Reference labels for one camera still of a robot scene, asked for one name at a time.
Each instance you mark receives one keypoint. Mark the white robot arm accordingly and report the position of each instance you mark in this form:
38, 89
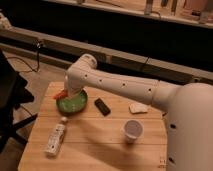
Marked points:
189, 110

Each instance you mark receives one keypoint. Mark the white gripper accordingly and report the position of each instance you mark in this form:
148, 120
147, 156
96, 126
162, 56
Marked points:
73, 94

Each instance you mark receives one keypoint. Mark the white paper cup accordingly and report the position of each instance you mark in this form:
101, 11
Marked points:
133, 129

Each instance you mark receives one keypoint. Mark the black office chair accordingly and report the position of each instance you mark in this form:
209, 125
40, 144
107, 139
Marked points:
13, 93

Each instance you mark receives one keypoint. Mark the white squeeze tube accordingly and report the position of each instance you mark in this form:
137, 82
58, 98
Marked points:
56, 137

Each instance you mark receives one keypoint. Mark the black rectangular remote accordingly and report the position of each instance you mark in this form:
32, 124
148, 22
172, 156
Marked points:
102, 107

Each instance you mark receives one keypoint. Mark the green ceramic bowl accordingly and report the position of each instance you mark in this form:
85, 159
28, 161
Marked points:
74, 105

